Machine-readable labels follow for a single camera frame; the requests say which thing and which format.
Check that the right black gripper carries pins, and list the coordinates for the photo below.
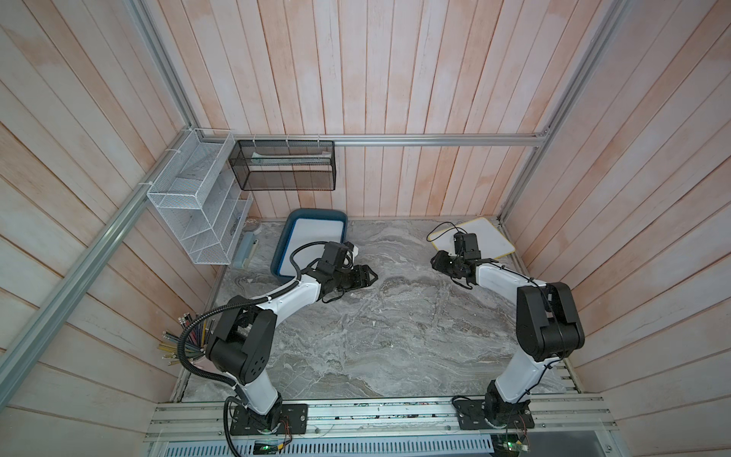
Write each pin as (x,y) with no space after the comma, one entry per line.
(439,262)

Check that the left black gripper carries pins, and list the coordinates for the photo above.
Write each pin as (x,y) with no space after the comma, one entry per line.
(362,279)

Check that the yellow-framed whiteboard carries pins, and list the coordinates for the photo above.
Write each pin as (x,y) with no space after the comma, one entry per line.
(491,242)

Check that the teal plastic storage box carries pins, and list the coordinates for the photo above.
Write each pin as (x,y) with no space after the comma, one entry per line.
(305,226)

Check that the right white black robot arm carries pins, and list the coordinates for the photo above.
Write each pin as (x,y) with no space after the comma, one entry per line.
(548,325)

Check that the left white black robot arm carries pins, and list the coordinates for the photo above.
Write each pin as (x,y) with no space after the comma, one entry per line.
(240,346)

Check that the black mesh basket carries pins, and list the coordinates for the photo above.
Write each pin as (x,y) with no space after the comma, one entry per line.
(266,165)

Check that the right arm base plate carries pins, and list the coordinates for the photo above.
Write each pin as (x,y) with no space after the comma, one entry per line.
(474,414)

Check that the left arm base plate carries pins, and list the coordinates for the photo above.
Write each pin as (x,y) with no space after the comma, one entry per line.
(289,417)

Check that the white wire mesh shelf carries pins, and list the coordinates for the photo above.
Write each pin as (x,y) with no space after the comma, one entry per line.
(199,197)

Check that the aluminium mounting rail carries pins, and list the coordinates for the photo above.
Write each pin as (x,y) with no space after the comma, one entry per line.
(565,425)

